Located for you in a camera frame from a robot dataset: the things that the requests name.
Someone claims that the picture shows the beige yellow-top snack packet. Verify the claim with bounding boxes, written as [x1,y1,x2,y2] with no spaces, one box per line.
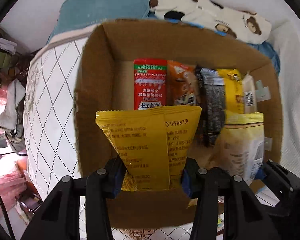
[209,110,264,185]

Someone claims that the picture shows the yellow snack packet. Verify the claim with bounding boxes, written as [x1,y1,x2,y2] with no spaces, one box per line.
[95,105,202,191]

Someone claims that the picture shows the round white floral tabletop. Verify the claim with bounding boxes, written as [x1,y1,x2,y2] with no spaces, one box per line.
[22,23,281,240]

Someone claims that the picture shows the cream white barcode packet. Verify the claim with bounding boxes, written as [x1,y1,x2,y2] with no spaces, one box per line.
[242,74,257,114]

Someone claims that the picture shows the orange panda snack packet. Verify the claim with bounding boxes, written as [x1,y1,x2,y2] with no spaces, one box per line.
[167,60,200,106]

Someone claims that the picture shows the black grey snack packet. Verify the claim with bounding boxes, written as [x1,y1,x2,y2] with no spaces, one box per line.
[194,65,225,147]

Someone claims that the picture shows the pile of clothes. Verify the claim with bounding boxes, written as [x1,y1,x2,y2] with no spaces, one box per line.
[0,30,31,158]

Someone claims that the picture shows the cardboard milk carton box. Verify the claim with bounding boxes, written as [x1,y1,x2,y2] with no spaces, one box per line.
[75,20,283,229]

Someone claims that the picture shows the red snack packet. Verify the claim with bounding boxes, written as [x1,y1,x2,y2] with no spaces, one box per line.
[134,59,167,110]

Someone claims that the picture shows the blue bed sheet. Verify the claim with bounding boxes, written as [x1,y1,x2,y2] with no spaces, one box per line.
[148,12,281,77]

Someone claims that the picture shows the white textured blanket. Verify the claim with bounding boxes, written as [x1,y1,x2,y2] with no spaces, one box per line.
[269,22,300,178]

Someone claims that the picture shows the white bear print pillow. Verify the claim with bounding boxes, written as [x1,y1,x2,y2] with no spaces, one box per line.
[149,0,271,44]

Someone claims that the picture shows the teal blue pillow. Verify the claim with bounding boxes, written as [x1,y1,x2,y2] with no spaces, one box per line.
[48,0,150,41]

